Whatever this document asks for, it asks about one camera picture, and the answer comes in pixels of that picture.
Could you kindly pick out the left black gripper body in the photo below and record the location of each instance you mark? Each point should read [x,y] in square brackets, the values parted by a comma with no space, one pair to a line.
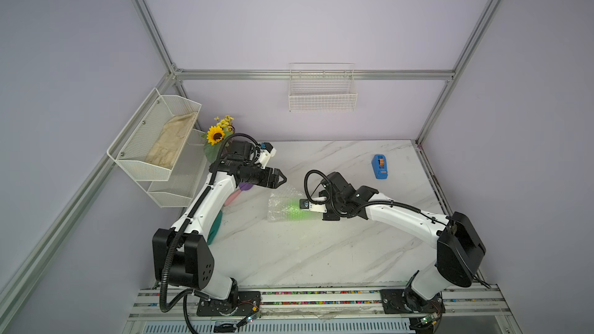
[257,176]

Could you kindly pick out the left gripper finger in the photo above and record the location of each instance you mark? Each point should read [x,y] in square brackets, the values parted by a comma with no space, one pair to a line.
[276,182]
[276,174]

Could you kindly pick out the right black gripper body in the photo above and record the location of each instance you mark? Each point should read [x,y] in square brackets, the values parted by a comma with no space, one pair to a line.
[334,206]

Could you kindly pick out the clear bubble wrap sheet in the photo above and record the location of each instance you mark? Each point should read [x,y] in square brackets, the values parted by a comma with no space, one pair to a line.
[284,206]

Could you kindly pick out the green plastic wine glass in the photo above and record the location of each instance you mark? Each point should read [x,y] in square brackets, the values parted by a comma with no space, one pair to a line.
[291,212]

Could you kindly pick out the blue tape dispenser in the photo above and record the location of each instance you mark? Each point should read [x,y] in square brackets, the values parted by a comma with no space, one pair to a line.
[380,166]

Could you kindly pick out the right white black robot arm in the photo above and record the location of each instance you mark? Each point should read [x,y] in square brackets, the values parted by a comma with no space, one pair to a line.
[459,249]

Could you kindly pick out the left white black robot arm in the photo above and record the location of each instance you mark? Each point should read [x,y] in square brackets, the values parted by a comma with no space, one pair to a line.
[182,258]

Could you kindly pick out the purple pink spatula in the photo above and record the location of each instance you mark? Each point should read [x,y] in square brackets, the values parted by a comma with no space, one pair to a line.
[243,187]

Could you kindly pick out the artificial sunflower bouquet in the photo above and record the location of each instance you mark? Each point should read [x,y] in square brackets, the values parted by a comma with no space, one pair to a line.
[216,134]

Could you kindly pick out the green silicone spatula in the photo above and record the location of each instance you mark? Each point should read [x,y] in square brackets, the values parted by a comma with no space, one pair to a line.
[215,228]

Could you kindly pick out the beige cloth in shelf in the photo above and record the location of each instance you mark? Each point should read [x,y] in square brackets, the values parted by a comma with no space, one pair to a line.
[169,144]

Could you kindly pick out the white mesh two-tier shelf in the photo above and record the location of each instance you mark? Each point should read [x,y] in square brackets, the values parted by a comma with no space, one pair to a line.
[166,187]

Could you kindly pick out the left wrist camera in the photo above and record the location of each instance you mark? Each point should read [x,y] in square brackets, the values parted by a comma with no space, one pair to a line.
[266,152]

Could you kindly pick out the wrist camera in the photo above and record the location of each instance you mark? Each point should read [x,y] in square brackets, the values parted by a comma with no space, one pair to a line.
[266,152]
[306,205]

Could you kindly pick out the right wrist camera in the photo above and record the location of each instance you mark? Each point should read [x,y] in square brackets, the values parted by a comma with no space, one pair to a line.
[306,205]

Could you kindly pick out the white wire wall basket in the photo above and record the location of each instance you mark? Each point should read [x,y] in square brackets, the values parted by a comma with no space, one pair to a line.
[322,87]

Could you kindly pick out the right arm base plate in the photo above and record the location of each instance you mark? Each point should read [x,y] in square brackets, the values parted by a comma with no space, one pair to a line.
[402,301]

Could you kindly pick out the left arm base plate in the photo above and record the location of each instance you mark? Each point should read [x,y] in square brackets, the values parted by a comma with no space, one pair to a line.
[239,304]

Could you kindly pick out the aluminium rail front frame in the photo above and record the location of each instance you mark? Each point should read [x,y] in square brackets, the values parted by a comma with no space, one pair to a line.
[330,310]

